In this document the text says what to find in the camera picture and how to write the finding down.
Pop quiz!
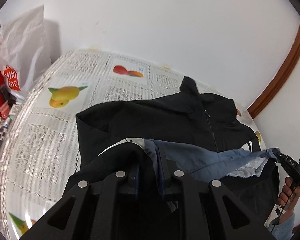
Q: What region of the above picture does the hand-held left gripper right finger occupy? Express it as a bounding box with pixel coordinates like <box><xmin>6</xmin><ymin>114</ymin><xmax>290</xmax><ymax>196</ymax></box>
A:
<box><xmin>158</xmin><ymin>152</ymin><xmax>277</xmax><ymax>240</ymax></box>

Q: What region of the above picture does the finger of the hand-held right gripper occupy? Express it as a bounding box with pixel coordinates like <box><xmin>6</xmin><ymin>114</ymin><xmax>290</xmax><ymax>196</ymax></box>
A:
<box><xmin>271</xmin><ymin>148</ymin><xmax>284</xmax><ymax>162</ymax></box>

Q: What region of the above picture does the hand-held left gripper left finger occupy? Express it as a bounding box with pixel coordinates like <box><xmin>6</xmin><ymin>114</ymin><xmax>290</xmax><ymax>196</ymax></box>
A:
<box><xmin>19</xmin><ymin>164</ymin><xmax>142</xmax><ymax>240</ymax></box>

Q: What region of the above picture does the black white blue zip jacket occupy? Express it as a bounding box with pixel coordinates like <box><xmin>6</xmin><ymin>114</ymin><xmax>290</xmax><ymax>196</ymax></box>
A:
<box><xmin>65</xmin><ymin>76</ymin><xmax>281</xmax><ymax>232</ymax></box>

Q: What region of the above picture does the person's right forearm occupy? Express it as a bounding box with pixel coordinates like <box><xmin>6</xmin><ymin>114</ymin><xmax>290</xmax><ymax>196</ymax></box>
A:
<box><xmin>267</xmin><ymin>204</ymin><xmax>297</xmax><ymax>234</ymax></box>

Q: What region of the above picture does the person's right hand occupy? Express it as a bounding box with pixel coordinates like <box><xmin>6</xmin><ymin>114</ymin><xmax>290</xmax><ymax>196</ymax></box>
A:
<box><xmin>276</xmin><ymin>177</ymin><xmax>300</xmax><ymax>207</ymax></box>

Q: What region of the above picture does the fruit print lace tablecloth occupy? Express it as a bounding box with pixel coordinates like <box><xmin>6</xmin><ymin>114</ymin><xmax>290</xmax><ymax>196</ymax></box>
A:
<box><xmin>0</xmin><ymin>49</ymin><xmax>278</xmax><ymax>238</ymax></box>

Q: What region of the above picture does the white plastic shopping bag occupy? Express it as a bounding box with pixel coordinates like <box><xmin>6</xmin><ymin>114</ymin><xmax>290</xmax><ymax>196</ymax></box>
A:
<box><xmin>0</xmin><ymin>4</ymin><xmax>53</xmax><ymax>98</ymax></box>

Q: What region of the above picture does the brown wooden door frame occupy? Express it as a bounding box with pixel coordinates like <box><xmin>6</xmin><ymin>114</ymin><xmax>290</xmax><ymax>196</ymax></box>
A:
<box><xmin>247</xmin><ymin>19</ymin><xmax>300</xmax><ymax>118</ymax></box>

